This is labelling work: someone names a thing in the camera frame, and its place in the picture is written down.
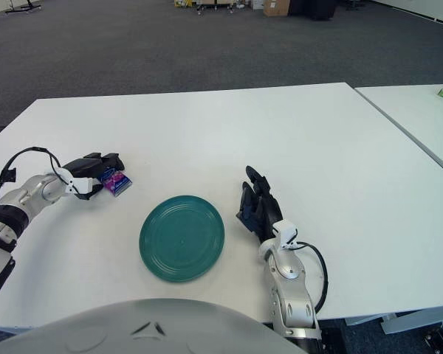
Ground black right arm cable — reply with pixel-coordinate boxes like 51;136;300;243
295;241;332;314

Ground brown cardboard box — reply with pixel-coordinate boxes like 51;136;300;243
262;0;291;17

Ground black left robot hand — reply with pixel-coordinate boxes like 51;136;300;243
64;152;127;202

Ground black floor stand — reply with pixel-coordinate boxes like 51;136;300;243
5;0;47;15

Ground grey robot torso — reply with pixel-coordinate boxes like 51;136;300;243
0;297;311;354

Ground white table frame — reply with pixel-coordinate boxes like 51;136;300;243
345;308;443;336

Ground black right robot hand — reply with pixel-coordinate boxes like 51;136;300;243
235;164;284;244

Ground black cabinet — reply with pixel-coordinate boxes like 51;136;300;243
288;0;336;21

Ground green round plate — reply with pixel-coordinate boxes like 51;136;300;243
139;195;226;284

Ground purple blue gum pack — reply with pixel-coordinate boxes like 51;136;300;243
100;167;133;199

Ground black metal base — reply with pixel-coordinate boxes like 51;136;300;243
424;320;443;346

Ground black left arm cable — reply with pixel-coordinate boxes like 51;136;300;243
0;147;73;207

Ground wheeled cart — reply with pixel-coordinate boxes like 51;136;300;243
195;0;244;15

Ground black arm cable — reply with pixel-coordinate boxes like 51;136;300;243
295;241;332;314
0;147;73;207

